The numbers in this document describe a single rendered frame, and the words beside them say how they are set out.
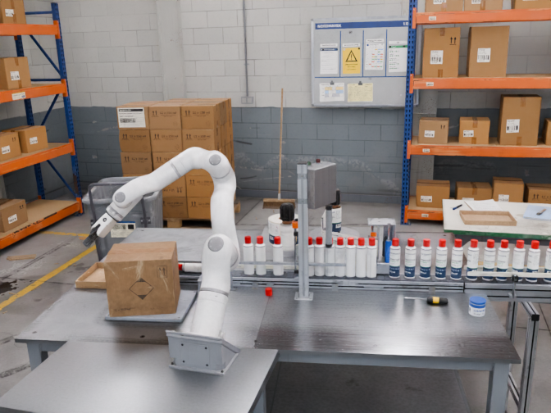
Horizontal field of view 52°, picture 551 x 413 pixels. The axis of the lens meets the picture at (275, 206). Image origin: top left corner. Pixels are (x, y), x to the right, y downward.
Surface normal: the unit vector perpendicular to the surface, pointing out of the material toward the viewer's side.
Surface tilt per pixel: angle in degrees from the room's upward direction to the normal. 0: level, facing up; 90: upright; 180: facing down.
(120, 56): 90
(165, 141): 90
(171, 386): 0
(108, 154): 90
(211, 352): 90
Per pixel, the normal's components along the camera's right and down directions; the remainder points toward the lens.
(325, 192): 0.74, 0.17
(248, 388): -0.03, -0.96
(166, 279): 0.07, 0.28
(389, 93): -0.26, 0.28
